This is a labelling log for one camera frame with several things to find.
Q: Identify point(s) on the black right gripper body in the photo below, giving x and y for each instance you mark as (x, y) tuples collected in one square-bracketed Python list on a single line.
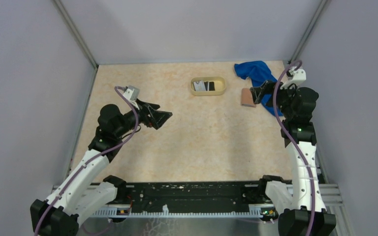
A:
[(284, 97)]

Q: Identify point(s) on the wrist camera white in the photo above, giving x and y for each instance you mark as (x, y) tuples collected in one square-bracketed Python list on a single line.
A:
[(131, 93), (295, 76)]

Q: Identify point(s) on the cream plastic tray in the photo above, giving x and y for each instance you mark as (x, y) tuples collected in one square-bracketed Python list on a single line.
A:
[(220, 86)]

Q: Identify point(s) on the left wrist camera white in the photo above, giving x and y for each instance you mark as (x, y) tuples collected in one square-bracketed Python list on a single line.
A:
[(131, 93)]

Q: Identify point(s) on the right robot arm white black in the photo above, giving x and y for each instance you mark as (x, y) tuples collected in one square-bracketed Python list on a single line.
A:
[(302, 212)]

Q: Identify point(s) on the black VIP card in tray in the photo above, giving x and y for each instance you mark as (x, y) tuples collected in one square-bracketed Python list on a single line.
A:
[(209, 85)]

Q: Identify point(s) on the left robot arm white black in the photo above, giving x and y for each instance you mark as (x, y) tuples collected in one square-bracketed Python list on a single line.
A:
[(65, 210)]

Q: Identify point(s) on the white black card in tray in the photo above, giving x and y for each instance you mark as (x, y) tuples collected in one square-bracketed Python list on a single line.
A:
[(199, 86)]

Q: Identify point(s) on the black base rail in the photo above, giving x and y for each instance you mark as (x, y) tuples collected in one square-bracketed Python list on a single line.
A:
[(198, 198)]

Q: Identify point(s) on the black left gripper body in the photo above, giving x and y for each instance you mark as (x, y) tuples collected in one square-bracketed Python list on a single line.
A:
[(143, 117)]

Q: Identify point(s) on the tan leather card holder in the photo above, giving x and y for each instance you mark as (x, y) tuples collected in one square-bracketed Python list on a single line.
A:
[(246, 98)]

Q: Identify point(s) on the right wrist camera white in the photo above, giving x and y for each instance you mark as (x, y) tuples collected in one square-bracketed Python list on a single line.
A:
[(295, 76)]

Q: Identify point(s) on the blue cloth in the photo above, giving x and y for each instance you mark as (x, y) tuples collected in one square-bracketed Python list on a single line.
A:
[(257, 71)]

